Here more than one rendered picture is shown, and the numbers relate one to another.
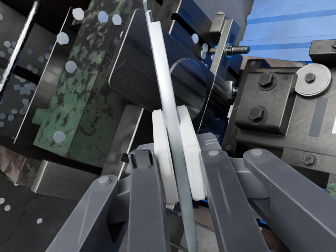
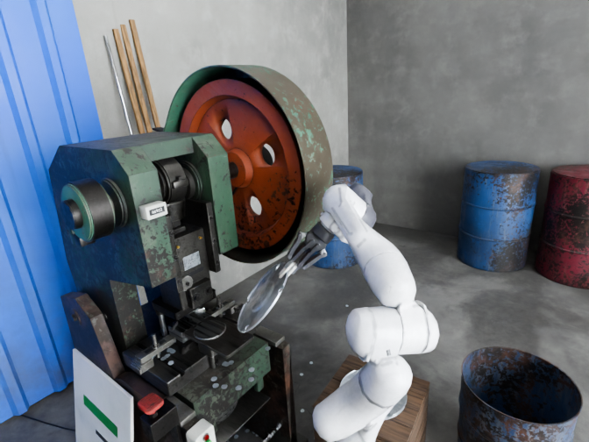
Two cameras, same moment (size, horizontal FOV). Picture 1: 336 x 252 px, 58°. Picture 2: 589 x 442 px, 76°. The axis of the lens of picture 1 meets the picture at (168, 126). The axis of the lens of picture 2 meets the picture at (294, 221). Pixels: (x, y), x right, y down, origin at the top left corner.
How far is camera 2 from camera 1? 121 cm
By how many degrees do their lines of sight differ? 58
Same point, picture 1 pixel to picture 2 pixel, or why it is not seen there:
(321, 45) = (180, 288)
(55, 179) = (274, 337)
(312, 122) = (198, 271)
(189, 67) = (204, 336)
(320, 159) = (216, 260)
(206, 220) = not seen: hidden behind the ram
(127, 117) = not seen: hidden behind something
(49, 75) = (233, 428)
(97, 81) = (239, 363)
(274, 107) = (203, 287)
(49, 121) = (260, 372)
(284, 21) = not seen: outside the picture
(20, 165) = (285, 349)
